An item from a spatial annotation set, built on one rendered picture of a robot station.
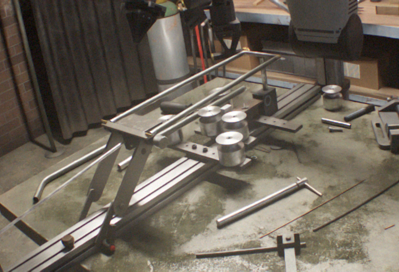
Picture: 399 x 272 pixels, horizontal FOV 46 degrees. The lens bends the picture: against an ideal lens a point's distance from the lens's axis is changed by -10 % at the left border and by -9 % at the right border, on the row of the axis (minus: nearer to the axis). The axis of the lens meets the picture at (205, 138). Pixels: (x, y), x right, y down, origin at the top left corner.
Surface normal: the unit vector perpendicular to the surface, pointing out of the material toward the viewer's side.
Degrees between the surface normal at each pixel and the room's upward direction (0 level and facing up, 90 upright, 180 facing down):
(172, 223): 0
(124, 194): 90
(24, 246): 0
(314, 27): 90
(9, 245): 0
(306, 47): 106
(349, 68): 90
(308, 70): 90
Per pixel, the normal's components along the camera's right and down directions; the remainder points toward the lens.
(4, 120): 0.72, 0.20
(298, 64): -0.67, 0.42
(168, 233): -0.15, -0.89
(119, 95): 0.00, 0.44
